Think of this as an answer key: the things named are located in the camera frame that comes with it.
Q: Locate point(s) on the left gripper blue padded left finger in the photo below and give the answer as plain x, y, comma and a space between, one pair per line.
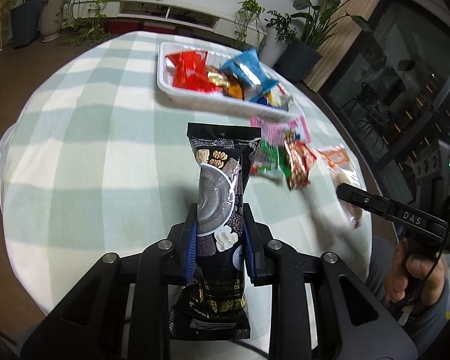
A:
190, 247

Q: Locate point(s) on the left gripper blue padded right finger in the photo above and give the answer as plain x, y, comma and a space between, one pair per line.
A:
253, 246

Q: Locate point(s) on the black sesame snack bag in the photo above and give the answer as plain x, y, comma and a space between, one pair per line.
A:
213, 306

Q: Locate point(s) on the green seaweed snack packet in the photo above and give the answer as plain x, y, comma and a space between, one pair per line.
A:
271, 162

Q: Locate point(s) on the red patterned candy packet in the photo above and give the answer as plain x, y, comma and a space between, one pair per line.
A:
301, 158

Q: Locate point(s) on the clear orange-print snack packet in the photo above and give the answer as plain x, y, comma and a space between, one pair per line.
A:
342, 171

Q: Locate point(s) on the pink cartoon snack packet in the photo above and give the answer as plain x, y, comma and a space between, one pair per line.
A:
273, 132

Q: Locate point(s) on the blue yellow cake packet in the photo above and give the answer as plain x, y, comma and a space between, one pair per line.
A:
268, 99

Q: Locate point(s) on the gold red pie packet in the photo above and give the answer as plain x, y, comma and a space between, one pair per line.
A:
217, 77

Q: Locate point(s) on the light blue snack bag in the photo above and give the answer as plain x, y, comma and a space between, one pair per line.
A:
246, 68

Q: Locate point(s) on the red snack packet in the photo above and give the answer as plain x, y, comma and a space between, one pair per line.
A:
190, 71

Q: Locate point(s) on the grey white snack packet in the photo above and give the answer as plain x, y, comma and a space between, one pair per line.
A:
284, 101

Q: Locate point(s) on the orange snack stick packet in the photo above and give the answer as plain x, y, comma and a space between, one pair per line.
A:
233, 90

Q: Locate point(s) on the dark sleeved forearm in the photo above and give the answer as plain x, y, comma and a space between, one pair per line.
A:
424, 323

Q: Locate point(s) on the person's right hand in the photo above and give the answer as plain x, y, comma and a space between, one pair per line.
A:
406, 267

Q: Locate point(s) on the green white checkered tablecloth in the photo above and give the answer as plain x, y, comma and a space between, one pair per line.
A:
99, 161

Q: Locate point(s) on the white plastic tray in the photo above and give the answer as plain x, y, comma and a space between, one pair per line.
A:
215, 102

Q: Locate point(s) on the dark blue pot plant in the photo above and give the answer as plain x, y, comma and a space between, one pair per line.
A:
305, 31

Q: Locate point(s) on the white tv console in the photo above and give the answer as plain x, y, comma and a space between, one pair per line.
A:
168, 11

